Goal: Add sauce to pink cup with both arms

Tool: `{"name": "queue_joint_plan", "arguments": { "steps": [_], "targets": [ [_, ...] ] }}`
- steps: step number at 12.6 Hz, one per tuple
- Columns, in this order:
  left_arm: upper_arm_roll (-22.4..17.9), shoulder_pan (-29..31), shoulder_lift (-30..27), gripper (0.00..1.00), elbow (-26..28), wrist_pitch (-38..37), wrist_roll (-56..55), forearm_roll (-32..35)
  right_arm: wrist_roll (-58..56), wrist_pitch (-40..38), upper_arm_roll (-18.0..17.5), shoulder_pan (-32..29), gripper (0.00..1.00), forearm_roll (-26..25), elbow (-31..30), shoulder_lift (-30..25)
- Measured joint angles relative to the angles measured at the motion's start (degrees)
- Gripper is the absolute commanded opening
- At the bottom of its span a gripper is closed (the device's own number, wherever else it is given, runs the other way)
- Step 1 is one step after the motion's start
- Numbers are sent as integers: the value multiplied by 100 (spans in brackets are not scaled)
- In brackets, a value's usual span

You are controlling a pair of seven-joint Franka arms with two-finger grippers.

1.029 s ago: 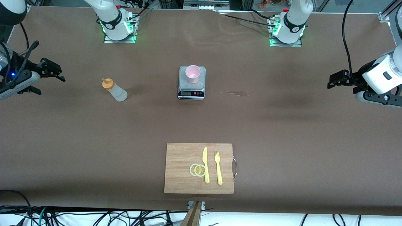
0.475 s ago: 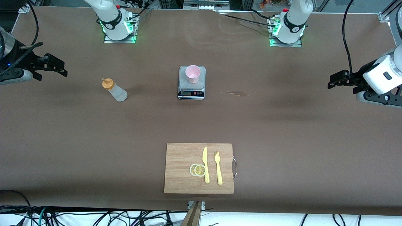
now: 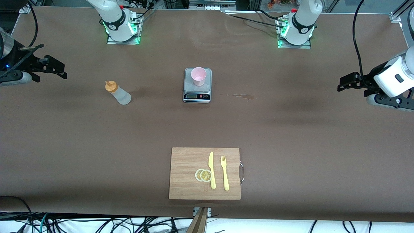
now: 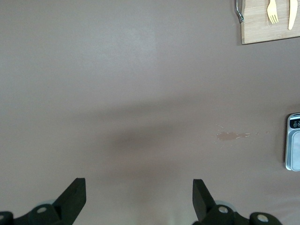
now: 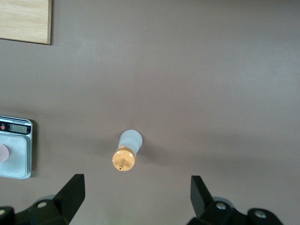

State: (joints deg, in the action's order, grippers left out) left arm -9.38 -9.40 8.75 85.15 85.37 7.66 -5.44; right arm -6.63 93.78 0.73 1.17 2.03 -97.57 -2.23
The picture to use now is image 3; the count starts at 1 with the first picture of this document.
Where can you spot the wooden post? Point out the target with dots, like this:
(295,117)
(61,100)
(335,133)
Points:
(199,223)

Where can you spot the metal table bracket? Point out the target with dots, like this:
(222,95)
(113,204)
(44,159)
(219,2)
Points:
(195,212)

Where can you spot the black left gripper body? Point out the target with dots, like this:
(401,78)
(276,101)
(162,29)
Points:
(367,80)

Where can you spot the pink plastic cup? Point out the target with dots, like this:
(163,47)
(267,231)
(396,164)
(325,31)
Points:
(198,79)

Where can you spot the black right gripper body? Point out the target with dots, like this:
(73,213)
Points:
(28,63)

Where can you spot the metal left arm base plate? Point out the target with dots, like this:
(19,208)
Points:
(304,46)

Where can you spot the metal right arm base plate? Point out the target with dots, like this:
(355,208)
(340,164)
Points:
(129,42)

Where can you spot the yellow plastic fork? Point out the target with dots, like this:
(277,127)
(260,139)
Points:
(225,178)

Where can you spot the translucent orange-capped sauce bottle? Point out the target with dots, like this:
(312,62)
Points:
(122,97)

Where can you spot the aluminium frame rail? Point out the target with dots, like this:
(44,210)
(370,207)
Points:
(395,16)
(26,8)

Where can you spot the yellow plastic knife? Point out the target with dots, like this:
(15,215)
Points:
(212,178)

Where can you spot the wooden cutting board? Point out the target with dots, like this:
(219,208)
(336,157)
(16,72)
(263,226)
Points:
(184,181)

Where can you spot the white power strip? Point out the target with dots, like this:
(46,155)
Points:
(210,7)

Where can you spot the yellow lemon slice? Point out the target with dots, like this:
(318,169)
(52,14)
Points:
(206,175)
(197,175)

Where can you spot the silver digital kitchen scale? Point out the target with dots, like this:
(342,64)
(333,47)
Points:
(189,84)

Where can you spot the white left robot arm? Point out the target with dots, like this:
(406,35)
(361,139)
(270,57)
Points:
(304,19)

